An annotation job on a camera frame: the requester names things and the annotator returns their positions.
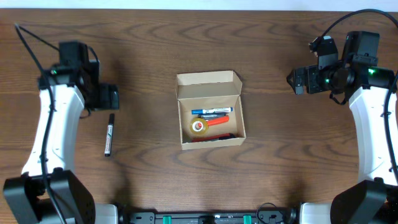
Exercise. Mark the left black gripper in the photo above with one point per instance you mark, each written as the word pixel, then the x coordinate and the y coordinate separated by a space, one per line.
pixel 109 96

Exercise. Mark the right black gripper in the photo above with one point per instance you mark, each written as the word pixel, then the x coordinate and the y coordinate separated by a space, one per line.
pixel 304 79

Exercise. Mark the black marker pen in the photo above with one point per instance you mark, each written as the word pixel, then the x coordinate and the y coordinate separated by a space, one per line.
pixel 109 135

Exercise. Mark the cardboard box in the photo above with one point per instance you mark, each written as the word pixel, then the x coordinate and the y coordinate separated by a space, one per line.
pixel 206 90

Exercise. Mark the red stapler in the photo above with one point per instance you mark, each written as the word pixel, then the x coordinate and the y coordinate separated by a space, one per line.
pixel 213 119

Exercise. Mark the red utility knife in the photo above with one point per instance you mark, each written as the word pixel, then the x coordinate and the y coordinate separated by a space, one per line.
pixel 215 138

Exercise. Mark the blue whiteboard marker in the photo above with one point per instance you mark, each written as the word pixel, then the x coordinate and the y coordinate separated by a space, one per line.
pixel 212 110

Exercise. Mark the yellow tape roll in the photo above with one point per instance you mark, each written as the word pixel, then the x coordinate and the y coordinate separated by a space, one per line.
pixel 198 126

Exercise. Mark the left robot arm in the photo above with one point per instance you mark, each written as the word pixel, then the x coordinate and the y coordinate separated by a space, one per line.
pixel 48 191

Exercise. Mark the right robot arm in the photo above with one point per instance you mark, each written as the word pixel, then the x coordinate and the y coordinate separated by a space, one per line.
pixel 371 94

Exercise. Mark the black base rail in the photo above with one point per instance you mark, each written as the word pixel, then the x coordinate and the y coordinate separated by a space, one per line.
pixel 266 213

